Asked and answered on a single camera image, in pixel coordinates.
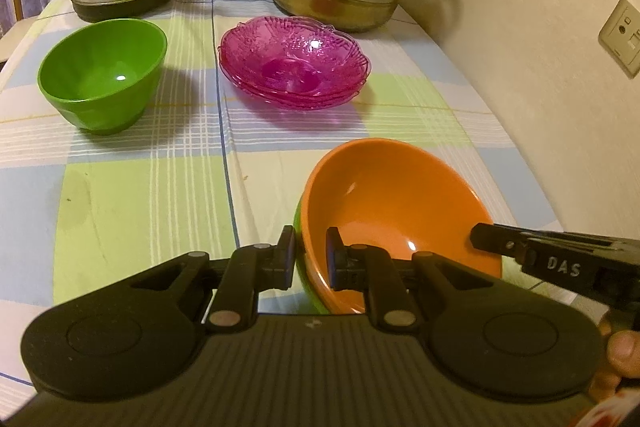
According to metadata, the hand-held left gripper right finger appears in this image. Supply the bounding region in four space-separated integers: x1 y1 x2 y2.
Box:
325 227 502 335

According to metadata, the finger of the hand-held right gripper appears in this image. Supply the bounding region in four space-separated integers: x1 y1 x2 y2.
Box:
520 230 640 254
471 222 532 261

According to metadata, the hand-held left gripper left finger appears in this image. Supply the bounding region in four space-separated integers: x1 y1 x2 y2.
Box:
130 225 299 335

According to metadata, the wide green bowl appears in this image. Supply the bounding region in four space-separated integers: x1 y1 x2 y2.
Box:
294 196 332 314

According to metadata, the orange bowl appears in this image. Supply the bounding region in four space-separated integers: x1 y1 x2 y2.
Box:
300 138 502 315

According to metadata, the large pink glass plate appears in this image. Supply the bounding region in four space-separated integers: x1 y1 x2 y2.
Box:
227 69 363 112

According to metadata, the person's right forearm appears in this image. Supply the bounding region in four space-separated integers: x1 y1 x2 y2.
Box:
572 389 640 427

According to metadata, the person's right hand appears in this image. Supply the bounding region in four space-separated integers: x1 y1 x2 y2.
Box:
589 328 640 402

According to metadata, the checked tablecloth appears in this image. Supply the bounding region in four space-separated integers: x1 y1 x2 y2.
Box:
0 0 571 408

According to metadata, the deep green bowl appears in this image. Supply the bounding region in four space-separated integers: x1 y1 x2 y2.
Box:
37 19 168 136

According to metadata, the large wall socket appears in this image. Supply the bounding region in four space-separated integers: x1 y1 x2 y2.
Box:
598 0 640 80

